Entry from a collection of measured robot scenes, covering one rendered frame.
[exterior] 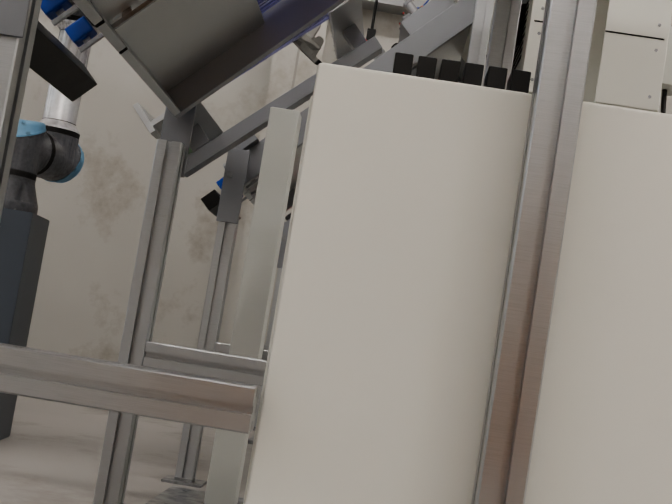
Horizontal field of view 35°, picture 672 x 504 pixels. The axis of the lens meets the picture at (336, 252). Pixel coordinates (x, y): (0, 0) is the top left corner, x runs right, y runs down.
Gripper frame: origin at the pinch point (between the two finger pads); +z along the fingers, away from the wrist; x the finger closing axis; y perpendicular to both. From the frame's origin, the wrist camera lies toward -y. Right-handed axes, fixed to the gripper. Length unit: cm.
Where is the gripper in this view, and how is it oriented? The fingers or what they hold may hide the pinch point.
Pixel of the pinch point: (320, 60)
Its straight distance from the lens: 258.9
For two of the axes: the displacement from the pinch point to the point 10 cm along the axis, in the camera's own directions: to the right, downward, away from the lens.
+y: 7.0, -7.1, 0.4
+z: 7.1, 7.0, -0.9
